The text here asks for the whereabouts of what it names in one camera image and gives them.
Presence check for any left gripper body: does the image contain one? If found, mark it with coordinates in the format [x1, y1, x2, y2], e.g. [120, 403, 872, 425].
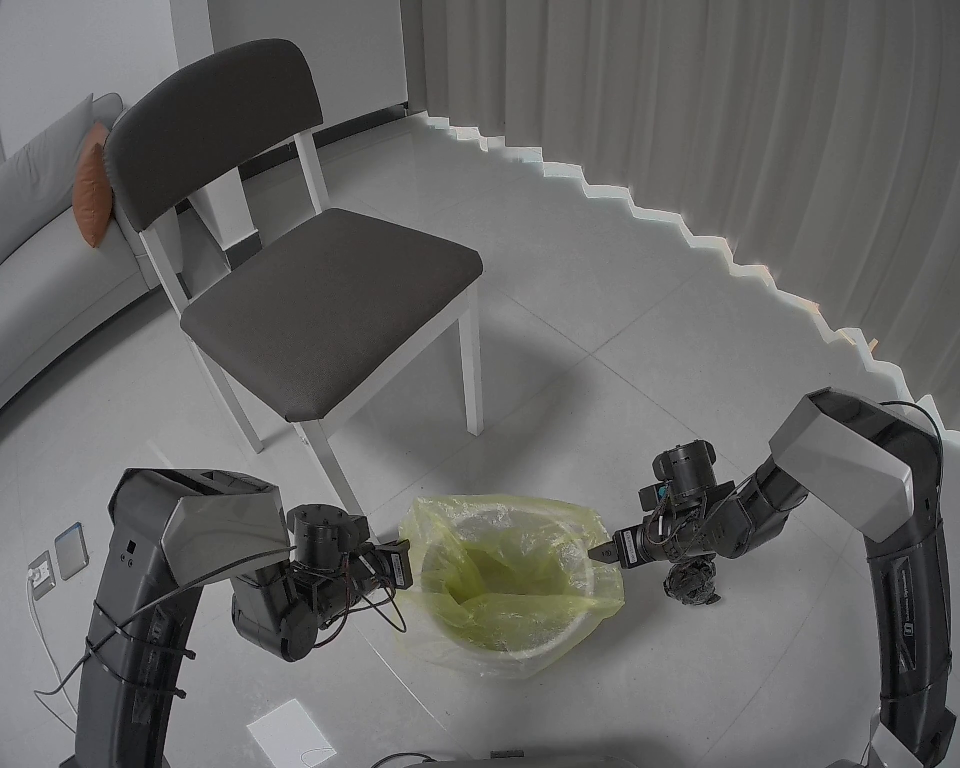
[352, 541, 416, 598]

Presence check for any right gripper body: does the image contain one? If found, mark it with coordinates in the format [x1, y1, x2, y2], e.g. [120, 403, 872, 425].
[614, 524, 714, 573]

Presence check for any black plastic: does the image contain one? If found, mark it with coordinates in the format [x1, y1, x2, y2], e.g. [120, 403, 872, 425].
[663, 558, 723, 608]

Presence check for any yellow plastic bag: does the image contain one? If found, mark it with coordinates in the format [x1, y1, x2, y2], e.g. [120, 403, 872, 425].
[396, 491, 627, 680]

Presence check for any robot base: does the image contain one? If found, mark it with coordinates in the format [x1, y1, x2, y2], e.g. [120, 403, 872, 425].
[382, 746, 631, 768]

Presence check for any white trash bin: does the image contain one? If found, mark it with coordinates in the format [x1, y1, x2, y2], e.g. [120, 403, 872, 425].
[416, 501, 610, 680]

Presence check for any grey padded white chair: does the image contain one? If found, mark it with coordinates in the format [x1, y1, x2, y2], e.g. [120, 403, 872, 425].
[103, 37, 485, 528]

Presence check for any light grey sofa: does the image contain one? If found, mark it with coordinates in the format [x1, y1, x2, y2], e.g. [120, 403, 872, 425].
[0, 91, 189, 414]

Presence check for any white curtain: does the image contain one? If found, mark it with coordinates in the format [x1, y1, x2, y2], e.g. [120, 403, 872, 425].
[405, 0, 960, 445]

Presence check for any orange cushion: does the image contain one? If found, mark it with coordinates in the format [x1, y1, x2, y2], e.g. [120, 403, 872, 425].
[72, 121, 114, 249]

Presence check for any black cable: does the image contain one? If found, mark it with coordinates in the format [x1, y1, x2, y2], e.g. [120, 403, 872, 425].
[81, 546, 300, 666]
[879, 399, 948, 455]

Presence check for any white cable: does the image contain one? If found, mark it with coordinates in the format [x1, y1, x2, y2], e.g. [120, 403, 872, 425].
[28, 581, 73, 701]

